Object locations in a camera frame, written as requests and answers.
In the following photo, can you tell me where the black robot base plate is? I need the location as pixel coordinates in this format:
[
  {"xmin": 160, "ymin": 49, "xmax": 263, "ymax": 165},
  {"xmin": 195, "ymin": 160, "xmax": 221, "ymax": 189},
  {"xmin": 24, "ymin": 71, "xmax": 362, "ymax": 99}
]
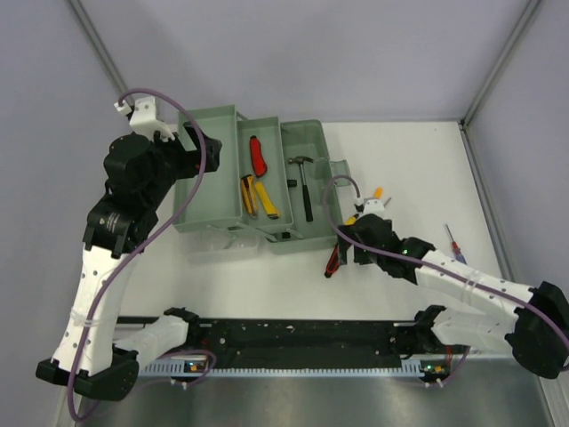
[{"xmin": 175, "ymin": 318, "xmax": 466, "ymax": 357}]

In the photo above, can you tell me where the grey slotted cable duct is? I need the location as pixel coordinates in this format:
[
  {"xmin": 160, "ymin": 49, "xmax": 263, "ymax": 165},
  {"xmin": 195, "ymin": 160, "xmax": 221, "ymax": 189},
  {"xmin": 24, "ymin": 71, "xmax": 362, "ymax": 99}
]
[{"xmin": 139, "ymin": 359, "xmax": 425, "ymax": 378}]

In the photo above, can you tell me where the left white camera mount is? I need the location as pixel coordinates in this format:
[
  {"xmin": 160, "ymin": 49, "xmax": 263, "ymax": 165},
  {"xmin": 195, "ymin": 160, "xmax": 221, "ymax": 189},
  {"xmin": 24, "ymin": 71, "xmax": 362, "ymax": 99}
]
[{"xmin": 114, "ymin": 96, "xmax": 175, "ymax": 141}]

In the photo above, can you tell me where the large red utility knife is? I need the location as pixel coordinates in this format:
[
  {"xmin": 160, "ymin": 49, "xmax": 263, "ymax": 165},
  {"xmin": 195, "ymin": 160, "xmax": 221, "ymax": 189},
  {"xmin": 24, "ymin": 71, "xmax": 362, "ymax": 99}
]
[{"xmin": 324, "ymin": 244, "xmax": 340, "ymax": 278}]

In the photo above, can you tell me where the yellow utility knife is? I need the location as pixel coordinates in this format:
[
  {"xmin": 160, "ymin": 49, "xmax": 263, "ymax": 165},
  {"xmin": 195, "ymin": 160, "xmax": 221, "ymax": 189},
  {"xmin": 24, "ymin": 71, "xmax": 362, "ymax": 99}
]
[{"xmin": 254, "ymin": 181, "xmax": 281, "ymax": 220}]

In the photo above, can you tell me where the black handle hammer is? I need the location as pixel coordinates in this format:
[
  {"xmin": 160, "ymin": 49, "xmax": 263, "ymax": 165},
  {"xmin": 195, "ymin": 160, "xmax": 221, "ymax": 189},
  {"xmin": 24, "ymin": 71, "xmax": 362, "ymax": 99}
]
[{"xmin": 288, "ymin": 156, "xmax": 314, "ymax": 222}]

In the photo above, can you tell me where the small red utility knife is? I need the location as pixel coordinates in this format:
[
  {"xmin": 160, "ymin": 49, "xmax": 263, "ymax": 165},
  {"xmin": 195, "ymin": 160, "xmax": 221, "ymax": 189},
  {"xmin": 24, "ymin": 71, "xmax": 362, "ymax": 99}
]
[{"xmin": 249, "ymin": 135, "xmax": 268, "ymax": 178}]

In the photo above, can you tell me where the aluminium frame rail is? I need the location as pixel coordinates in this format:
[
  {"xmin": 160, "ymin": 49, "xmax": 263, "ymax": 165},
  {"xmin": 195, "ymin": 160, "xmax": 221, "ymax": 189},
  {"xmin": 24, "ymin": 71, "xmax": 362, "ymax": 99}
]
[{"xmin": 115, "ymin": 322, "xmax": 559, "ymax": 359}]

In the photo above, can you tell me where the green cantilever tool box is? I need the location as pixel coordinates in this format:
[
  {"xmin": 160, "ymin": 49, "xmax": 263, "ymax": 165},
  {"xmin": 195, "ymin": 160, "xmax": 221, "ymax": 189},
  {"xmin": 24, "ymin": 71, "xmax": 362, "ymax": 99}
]
[{"xmin": 173, "ymin": 105, "xmax": 349, "ymax": 255}]

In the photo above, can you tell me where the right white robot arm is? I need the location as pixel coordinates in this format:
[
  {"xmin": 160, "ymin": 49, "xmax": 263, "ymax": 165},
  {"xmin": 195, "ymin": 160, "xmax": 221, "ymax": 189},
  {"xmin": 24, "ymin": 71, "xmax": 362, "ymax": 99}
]
[{"xmin": 335, "ymin": 213, "xmax": 568, "ymax": 379}]

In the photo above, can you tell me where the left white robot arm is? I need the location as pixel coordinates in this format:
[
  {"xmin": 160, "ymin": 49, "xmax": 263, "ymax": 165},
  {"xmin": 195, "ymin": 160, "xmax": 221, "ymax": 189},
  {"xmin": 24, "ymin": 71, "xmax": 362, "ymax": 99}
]
[{"xmin": 36, "ymin": 123, "xmax": 222, "ymax": 401}]

